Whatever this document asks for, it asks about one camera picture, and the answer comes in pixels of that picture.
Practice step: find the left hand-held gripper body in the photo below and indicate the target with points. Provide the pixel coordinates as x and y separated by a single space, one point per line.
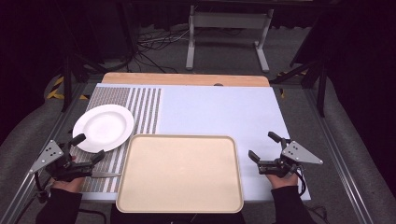
51 155

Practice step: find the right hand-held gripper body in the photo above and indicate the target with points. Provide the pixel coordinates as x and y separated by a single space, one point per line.
299 154

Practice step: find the person's right hand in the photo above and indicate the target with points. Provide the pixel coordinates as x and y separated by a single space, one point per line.
284 182

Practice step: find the person's left hand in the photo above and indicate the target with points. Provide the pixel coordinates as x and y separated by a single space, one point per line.
68 184

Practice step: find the table knife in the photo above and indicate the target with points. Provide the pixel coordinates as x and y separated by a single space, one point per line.
107 174

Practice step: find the white plate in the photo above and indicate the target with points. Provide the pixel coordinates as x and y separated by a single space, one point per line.
104 128

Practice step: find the yellow black floor tape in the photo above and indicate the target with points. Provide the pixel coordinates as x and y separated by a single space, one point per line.
57 90

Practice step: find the white table cover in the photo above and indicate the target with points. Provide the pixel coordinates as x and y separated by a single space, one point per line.
218 109

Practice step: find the black tripod stand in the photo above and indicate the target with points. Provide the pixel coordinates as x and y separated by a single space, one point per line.
320 81
70 74

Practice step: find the striped placemat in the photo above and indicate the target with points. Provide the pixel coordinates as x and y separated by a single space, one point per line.
146 105

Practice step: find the beige tray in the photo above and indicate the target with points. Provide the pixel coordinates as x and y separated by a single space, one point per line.
180 174

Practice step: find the white metal stand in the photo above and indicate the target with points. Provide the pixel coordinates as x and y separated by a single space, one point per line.
229 20

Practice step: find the aluminium rail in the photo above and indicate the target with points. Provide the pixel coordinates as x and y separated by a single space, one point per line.
339 155
21 189

